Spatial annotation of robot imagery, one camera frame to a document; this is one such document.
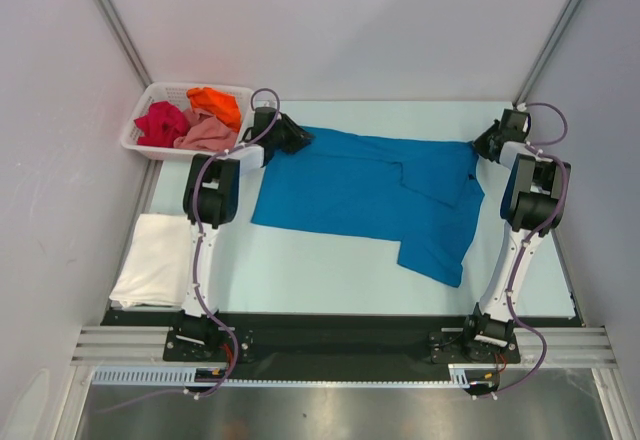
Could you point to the right corner aluminium post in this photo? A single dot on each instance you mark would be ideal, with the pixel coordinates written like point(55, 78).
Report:
point(553, 40)

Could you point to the orange crumpled t-shirt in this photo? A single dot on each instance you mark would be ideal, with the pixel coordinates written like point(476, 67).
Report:
point(221, 105)

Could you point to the white folded t-shirt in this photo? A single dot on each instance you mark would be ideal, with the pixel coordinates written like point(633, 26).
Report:
point(155, 270)

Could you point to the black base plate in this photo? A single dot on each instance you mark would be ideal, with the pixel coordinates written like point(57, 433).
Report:
point(345, 346)

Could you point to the blue t-shirt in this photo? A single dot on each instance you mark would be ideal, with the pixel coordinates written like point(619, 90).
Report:
point(423, 195)

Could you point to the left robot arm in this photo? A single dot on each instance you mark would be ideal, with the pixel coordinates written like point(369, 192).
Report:
point(211, 201)

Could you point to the white slotted cable duct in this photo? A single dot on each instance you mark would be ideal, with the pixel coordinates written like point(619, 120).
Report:
point(449, 377)

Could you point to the magenta crumpled t-shirt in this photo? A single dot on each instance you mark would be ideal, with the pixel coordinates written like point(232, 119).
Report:
point(161, 126)

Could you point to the pink crumpled t-shirt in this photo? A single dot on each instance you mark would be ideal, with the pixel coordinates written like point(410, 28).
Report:
point(206, 133)

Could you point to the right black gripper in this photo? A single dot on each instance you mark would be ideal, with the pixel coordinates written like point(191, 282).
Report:
point(481, 145)

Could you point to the aluminium frame rail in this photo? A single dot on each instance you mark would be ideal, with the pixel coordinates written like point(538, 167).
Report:
point(138, 346)

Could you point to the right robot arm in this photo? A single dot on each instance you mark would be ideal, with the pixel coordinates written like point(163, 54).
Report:
point(532, 206)

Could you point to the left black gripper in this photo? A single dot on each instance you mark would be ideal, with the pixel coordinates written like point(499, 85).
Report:
point(298, 138)

